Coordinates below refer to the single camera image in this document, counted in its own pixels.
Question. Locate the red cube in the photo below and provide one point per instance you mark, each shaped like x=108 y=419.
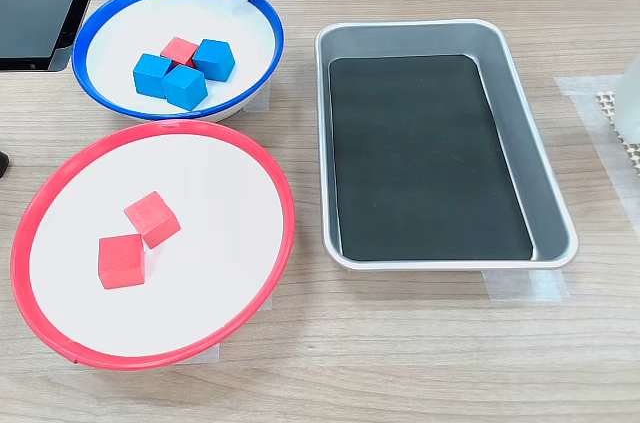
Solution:
x=152 y=218
x=179 y=48
x=121 y=262

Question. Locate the blue-rimmed white plate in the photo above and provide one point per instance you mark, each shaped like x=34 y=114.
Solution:
x=125 y=23

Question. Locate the blue cube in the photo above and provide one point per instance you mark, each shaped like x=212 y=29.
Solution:
x=184 y=88
x=150 y=74
x=214 y=59

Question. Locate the black glossy device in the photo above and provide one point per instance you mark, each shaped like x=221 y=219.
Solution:
x=30 y=8

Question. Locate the black tray mat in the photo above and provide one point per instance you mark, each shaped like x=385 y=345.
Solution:
x=425 y=168

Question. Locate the small black object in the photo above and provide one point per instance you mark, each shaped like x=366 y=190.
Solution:
x=3 y=165

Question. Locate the red-rimmed white plate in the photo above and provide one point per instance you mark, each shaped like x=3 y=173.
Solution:
x=200 y=243

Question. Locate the translucent tape sheet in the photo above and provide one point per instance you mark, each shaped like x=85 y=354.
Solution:
x=585 y=93

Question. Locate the steel tray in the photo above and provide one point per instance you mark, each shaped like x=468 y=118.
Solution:
x=542 y=193

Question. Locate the translucent tape strip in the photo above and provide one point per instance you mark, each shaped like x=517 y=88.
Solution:
x=525 y=288

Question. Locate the pale perforated base plate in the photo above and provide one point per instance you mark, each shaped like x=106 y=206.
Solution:
x=607 y=105

